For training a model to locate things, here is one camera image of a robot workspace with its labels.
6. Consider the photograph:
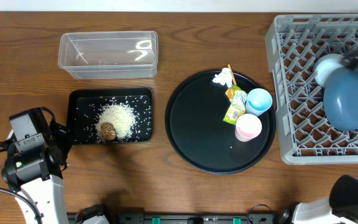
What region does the brown food lump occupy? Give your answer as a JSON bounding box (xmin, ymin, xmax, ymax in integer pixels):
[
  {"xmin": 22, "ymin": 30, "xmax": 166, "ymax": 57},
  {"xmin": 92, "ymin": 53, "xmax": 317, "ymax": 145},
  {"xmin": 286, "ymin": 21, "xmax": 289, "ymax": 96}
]
[{"xmin": 100, "ymin": 122, "xmax": 116, "ymax": 141}]

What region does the white tissue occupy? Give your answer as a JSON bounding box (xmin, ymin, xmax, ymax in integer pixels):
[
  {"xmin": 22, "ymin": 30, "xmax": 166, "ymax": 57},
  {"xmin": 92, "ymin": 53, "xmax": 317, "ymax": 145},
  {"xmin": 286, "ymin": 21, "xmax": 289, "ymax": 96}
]
[{"xmin": 212, "ymin": 67, "xmax": 232, "ymax": 88}]

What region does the green yellow snack wrapper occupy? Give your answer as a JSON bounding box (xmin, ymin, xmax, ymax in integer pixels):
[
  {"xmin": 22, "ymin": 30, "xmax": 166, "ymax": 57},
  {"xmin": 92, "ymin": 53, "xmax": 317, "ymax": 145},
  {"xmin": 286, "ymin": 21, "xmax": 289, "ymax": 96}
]
[{"xmin": 223, "ymin": 85, "xmax": 247, "ymax": 124}]

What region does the pink cup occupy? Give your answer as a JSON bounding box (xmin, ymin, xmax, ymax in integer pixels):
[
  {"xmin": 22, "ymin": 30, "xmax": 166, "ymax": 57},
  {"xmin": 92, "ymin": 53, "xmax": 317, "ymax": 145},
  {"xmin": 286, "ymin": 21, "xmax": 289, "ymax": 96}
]
[{"xmin": 235, "ymin": 114, "xmax": 262, "ymax": 142}]

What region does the dark blue plate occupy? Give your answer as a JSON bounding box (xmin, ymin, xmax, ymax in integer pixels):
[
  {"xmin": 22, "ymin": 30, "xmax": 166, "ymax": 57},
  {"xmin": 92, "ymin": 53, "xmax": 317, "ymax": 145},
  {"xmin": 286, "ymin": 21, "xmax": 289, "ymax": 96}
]
[{"xmin": 323, "ymin": 67, "xmax": 358, "ymax": 131}]

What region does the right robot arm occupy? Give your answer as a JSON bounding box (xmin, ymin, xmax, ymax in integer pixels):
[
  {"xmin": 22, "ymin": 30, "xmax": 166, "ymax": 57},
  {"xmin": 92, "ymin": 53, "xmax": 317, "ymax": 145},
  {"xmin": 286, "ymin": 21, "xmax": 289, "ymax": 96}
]
[{"xmin": 281, "ymin": 49, "xmax": 358, "ymax": 223}]

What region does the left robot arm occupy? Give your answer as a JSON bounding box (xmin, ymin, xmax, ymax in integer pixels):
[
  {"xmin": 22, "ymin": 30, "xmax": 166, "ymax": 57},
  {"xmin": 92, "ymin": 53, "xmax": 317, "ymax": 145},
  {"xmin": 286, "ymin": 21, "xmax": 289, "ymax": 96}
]
[{"xmin": 0, "ymin": 107, "xmax": 73, "ymax": 223}]

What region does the grey dishwasher rack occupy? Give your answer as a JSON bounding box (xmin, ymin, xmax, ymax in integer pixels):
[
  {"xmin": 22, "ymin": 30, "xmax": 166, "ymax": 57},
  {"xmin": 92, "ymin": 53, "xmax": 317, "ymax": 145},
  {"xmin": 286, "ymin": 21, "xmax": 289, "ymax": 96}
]
[{"xmin": 265, "ymin": 14, "xmax": 358, "ymax": 165}]

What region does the black rectangular tray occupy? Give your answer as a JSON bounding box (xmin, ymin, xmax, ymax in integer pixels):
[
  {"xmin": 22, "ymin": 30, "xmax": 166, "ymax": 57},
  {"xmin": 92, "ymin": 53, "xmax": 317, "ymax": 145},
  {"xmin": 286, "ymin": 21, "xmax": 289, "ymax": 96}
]
[{"xmin": 67, "ymin": 88, "xmax": 152, "ymax": 144}]

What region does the pile of white rice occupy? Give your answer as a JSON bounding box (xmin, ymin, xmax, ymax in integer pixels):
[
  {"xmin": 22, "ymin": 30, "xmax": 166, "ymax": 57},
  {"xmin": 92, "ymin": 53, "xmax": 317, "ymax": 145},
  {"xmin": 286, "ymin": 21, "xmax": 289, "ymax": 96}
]
[{"xmin": 95, "ymin": 103, "xmax": 138, "ymax": 142}]

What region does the clear plastic bin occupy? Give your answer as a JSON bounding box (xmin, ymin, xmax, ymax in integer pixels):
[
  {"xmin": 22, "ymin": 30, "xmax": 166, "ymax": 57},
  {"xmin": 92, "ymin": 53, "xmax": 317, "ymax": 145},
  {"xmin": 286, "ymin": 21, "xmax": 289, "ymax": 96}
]
[{"xmin": 58, "ymin": 30, "xmax": 158, "ymax": 79}]

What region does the round black tray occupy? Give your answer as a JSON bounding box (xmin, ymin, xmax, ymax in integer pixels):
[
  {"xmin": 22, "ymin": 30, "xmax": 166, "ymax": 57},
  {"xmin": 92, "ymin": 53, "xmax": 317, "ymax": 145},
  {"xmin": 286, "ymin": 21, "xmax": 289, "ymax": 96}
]
[{"xmin": 165, "ymin": 70, "xmax": 276, "ymax": 174}]

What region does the wooden chopstick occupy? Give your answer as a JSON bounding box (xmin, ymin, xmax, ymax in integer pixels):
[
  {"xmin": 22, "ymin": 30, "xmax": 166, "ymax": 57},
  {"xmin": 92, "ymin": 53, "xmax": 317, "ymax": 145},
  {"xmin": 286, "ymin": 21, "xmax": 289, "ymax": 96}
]
[{"xmin": 227, "ymin": 64, "xmax": 237, "ymax": 85}]

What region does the light blue cup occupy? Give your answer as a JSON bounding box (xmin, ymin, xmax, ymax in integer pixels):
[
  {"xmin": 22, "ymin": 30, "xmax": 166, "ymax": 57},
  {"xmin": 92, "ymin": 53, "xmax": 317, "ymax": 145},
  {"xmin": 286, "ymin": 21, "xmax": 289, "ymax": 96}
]
[{"xmin": 246, "ymin": 88, "xmax": 273, "ymax": 116}]

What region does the white bowl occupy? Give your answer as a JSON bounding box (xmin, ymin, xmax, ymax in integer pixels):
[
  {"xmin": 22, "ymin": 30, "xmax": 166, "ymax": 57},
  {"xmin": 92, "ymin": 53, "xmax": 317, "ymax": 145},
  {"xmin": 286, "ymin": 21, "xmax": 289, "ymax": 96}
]
[{"xmin": 313, "ymin": 54, "xmax": 344, "ymax": 88}]

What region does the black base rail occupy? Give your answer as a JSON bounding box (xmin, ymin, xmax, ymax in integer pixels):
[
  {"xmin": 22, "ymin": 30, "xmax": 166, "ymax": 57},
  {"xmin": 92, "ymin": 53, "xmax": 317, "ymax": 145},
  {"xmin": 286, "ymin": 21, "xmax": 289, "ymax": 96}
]
[{"xmin": 67, "ymin": 204, "xmax": 293, "ymax": 224}]

